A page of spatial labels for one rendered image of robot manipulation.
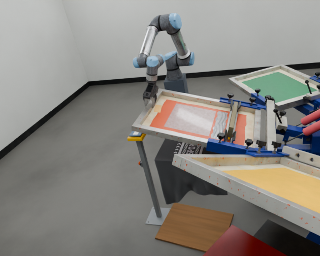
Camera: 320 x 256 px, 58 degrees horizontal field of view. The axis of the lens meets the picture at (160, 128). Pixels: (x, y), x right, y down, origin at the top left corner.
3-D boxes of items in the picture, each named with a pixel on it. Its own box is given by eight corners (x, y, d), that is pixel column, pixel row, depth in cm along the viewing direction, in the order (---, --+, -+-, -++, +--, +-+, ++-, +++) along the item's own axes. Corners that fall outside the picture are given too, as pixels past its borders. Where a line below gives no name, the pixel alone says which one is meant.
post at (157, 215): (145, 224, 280) (119, 140, 234) (152, 207, 298) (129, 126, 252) (166, 226, 273) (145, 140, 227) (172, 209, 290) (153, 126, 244)
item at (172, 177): (167, 204, 222) (156, 160, 202) (168, 201, 225) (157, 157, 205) (228, 210, 206) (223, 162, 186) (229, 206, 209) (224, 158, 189)
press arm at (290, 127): (273, 133, 187) (275, 126, 184) (273, 128, 191) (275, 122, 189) (301, 139, 183) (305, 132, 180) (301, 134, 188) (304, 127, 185)
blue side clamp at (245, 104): (218, 107, 220) (219, 99, 217) (218, 104, 224) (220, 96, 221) (258, 116, 214) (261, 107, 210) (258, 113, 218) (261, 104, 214)
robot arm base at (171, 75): (167, 75, 275) (165, 65, 270) (183, 73, 271) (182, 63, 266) (165, 81, 262) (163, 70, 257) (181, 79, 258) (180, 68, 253)
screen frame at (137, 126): (131, 130, 186) (131, 125, 184) (158, 92, 233) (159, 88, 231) (257, 159, 169) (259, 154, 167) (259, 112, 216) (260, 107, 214)
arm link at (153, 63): (160, 56, 192) (156, 60, 186) (159, 72, 198) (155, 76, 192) (150, 54, 194) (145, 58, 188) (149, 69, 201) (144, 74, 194)
